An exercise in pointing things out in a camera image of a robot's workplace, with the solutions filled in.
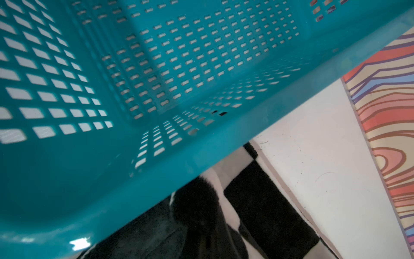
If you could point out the black white checkered pillowcase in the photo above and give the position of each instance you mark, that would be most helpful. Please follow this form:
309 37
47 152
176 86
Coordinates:
234 210

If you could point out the teal plastic basket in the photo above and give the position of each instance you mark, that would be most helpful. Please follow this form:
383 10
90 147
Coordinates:
109 106

